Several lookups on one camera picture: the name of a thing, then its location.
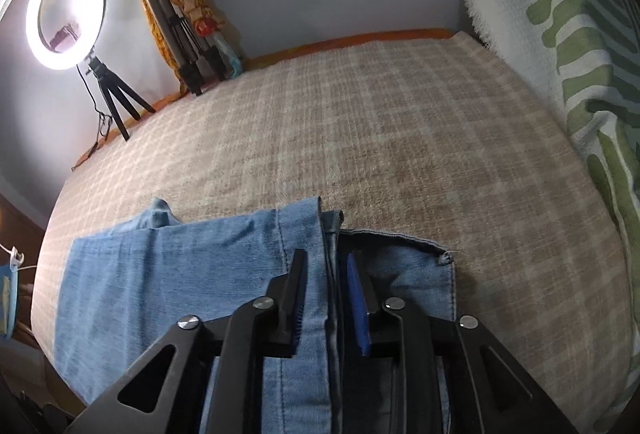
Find light blue denim jeans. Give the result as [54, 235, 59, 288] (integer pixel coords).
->
[53, 198, 457, 433]

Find white clip desk lamp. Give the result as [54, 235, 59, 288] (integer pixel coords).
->
[0, 245, 25, 271]

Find folded black tripod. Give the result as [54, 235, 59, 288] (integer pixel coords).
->
[134, 0, 237, 96]

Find bright ring light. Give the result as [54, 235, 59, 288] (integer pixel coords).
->
[25, 0, 106, 70]

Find small black tripod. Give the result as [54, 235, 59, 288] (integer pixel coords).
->
[88, 56, 156, 141]

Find green striped white pillow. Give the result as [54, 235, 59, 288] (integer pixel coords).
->
[462, 0, 640, 434]

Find blue plastic chair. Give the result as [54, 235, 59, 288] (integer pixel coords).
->
[0, 264, 18, 340]

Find black ring light cable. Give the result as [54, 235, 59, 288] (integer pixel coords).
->
[71, 64, 115, 171]

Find plaid beige bed cover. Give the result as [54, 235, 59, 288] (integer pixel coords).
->
[32, 34, 632, 432]

